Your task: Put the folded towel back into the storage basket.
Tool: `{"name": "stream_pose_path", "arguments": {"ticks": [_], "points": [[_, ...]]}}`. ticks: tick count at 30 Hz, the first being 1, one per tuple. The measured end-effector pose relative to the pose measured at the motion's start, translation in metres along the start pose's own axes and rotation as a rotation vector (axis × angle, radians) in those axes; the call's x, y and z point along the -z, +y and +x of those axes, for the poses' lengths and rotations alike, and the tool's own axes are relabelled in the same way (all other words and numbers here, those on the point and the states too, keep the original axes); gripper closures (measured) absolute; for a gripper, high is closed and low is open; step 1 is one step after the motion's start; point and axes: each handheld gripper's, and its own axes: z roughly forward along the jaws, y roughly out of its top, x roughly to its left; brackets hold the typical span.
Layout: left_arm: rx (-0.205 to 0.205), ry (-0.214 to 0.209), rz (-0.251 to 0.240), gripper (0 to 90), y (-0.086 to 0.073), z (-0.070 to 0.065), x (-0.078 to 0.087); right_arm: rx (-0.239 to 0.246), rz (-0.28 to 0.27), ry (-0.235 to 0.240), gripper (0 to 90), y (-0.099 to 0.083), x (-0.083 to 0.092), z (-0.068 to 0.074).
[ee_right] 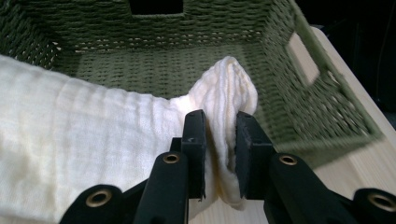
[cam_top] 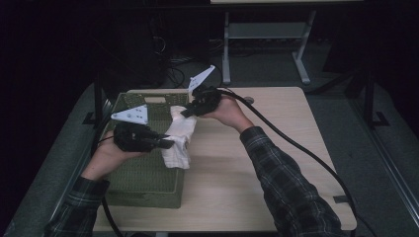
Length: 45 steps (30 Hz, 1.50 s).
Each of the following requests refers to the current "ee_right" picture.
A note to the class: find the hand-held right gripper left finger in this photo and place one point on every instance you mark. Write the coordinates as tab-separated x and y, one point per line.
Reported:
194	155

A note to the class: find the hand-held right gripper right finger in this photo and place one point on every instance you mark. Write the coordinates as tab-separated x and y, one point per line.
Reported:
252	161

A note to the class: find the green woven basket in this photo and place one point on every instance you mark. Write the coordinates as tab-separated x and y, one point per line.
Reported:
155	62

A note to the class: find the white cloth with bear print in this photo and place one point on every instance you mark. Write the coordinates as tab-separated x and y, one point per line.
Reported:
77	140

